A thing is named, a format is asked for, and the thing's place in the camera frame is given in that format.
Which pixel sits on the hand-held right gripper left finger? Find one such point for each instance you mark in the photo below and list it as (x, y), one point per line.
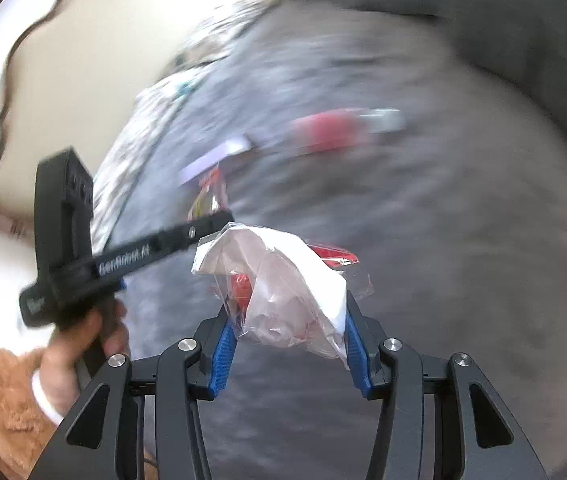
(223, 355)

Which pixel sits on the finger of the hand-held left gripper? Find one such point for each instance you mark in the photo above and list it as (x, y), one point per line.
(198, 232)

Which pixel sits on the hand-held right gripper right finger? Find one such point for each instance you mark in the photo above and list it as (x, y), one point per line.
(356, 355)

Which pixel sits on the clear plastic bag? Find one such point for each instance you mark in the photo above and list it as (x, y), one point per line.
(273, 310)

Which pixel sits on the red wrapper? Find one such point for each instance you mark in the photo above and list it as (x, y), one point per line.
(336, 255)

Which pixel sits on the person's left hand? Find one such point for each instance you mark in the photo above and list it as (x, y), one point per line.
(68, 350)

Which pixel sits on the clear red packet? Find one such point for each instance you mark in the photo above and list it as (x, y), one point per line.
(208, 197)

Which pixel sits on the purple and white box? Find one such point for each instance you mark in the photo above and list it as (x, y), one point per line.
(216, 159)

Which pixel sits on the patterned cloth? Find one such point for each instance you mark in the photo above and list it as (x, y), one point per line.
(128, 160)

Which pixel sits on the grey blanket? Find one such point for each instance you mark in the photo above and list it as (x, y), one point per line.
(438, 235)

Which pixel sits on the red package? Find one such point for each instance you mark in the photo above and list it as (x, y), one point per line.
(328, 130)

